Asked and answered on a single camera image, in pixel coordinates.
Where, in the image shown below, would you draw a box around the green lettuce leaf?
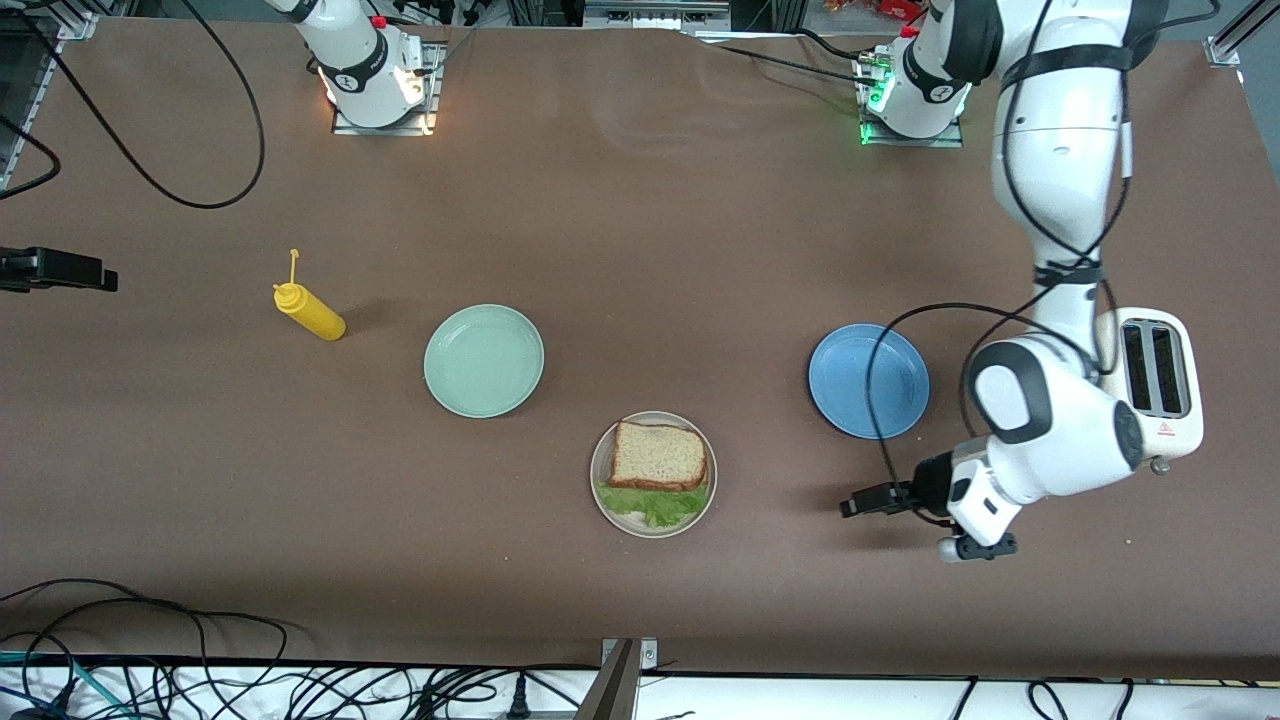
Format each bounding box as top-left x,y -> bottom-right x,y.
597,482 -> 711,529

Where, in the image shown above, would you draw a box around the yellow mustard squeeze bottle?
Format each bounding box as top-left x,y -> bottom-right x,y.
273,248 -> 347,342

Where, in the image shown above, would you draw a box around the teal floor cable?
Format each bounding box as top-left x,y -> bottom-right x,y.
0,650 -> 136,719

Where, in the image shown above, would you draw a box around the white two-slot toaster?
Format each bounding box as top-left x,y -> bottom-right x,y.
1095,306 -> 1205,477

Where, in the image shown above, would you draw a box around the blue plate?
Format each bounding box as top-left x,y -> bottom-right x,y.
808,323 -> 931,440

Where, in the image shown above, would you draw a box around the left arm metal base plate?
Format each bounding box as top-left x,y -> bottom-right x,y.
858,50 -> 966,149

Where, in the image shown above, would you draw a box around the grey electronics box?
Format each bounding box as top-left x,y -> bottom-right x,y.
583,0 -> 731,31

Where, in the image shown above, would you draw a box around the brown bread slice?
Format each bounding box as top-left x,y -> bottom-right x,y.
608,420 -> 709,493

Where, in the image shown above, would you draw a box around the green plate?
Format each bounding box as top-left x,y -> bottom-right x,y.
423,304 -> 546,419

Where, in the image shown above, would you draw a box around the red packet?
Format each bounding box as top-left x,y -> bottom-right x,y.
825,0 -> 926,23

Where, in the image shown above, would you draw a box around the black base cable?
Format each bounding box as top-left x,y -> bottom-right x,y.
700,40 -> 886,89

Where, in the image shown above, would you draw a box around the beige plate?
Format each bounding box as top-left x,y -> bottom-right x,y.
589,411 -> 719,539

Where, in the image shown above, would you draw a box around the grey metal table bracket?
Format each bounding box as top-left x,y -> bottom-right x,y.
575,637 -> 659,720

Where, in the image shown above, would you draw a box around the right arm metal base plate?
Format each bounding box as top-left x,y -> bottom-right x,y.
330,40 -> 443,137

